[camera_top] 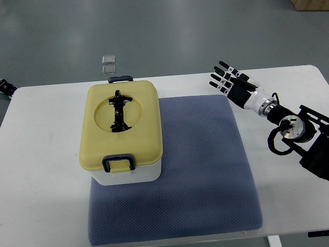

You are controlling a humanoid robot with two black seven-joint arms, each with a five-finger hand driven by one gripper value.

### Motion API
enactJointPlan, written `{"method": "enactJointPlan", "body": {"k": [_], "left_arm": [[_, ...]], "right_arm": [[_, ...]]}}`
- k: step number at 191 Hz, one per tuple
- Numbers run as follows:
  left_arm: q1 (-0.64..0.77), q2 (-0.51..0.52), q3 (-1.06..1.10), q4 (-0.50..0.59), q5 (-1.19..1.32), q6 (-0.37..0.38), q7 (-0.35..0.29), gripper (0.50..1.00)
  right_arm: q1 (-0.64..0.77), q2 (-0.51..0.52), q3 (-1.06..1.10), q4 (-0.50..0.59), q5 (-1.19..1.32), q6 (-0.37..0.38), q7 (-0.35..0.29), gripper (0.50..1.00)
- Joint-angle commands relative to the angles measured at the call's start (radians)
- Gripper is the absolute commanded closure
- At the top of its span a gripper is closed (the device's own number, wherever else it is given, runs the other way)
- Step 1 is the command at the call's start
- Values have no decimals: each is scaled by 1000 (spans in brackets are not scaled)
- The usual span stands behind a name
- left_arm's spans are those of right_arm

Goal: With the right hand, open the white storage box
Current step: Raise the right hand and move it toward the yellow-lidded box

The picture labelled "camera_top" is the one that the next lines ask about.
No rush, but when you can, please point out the black left robot part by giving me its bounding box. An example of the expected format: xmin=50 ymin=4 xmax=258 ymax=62
xmin=0 ymin=79 xmax=17 ymax=99

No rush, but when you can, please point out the yellow storage box lid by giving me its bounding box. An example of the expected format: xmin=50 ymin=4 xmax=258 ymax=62
xmin=79 ymin=80 xmax=163 ymax=173

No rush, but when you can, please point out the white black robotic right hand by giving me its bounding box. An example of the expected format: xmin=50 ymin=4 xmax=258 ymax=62
xmin=209 ymin=61 xmax=261 ymax=109

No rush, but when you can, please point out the upper floor marker tile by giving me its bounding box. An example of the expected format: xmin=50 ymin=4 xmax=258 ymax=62
xmin=102 ymin=55 xmax=116 ymax=64

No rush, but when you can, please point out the cardboard box corner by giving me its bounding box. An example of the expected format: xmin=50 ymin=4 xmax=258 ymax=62
xmin=291 ymin=0 xmax=328 ymax=11

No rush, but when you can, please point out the white storage box base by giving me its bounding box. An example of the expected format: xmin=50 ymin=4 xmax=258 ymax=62
xmin=89 ymin=158 xmax=161 ymax=186

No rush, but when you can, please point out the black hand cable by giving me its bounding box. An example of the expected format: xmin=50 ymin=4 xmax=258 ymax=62
xmin=266 ymin=92 xmax=296 ymax=156

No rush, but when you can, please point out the black table bracket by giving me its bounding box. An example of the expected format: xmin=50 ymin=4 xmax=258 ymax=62
xmin=307 ymin=230 xmax=329 ymax=238

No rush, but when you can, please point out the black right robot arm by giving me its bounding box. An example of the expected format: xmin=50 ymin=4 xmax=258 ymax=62
xmin=262 ymin=101 xmax=328 ymax=180

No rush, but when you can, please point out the white table leg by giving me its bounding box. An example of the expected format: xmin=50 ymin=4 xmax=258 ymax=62
xmin=267 ymin=235 xmax=282 ymax=247

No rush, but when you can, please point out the blue grey cushion mat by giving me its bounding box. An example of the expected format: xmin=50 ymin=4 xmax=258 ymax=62
xmin=88 ymin=95 xmax=263 ymax=246

